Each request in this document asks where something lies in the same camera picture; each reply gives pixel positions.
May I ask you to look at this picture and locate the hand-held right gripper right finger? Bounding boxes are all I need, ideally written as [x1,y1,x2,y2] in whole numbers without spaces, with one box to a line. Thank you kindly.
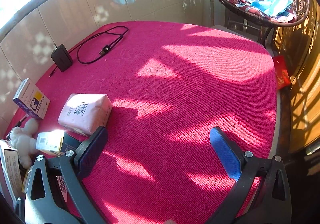
[209,127,292,224]

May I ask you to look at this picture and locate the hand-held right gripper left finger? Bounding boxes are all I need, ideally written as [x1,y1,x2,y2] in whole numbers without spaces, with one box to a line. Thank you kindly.
[24,126,108,224]

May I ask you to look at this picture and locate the dark blue box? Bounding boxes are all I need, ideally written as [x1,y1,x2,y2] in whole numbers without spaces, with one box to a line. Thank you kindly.
[61,131,83,155]

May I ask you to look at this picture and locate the pink tissue pack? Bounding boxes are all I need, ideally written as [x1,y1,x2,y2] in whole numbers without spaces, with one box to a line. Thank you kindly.
[58,93,113,137]

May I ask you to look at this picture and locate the small white barcoded box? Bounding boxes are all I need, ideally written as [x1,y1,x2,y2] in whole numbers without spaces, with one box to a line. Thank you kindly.
[35,130,66,157]

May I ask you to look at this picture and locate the white orange barcoded packet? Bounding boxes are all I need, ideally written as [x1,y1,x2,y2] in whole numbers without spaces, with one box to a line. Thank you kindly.
[56,176,68,202]

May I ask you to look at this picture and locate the white plush toy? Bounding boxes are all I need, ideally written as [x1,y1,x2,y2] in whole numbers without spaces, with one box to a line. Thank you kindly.
[10,118,38,168]

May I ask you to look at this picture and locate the black pen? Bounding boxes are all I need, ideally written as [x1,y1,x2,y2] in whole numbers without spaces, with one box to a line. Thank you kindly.
[7,114,27,140]

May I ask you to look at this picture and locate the blue white medicine box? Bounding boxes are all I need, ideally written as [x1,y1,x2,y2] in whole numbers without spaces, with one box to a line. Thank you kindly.
[13,78,51,120]

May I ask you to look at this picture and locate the pink woven table mat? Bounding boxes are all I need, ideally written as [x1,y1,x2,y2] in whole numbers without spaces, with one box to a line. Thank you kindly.
[5,21,278,224]

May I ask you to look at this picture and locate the white printed carton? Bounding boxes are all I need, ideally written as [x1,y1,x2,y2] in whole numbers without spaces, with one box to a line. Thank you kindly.
[0,139,21,206]

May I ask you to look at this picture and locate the red envelope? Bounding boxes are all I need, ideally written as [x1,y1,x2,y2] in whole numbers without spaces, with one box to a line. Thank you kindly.
[272,56,292,90]

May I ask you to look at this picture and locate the light blue cloth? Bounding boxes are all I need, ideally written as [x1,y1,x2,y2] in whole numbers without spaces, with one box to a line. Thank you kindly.
[251,0,293,17]

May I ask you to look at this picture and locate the black charging cable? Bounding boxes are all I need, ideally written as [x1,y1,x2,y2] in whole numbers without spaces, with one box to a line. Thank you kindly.
[49,26,129,78]

